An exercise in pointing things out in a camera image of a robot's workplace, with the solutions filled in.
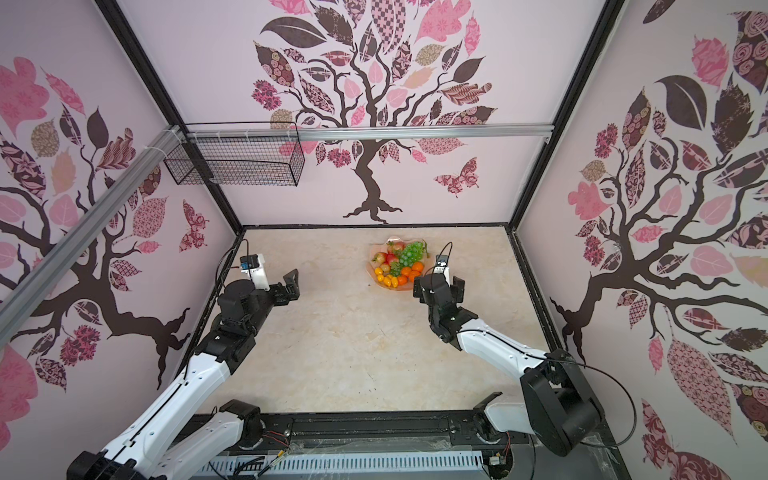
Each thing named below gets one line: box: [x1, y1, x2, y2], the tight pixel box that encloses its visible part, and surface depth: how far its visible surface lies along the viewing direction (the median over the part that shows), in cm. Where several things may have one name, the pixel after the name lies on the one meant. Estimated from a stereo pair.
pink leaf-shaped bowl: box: [366, 236, 432, 291], surface depth 105 cm
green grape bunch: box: [390, 240, 430, 277], surface depth 105 cm
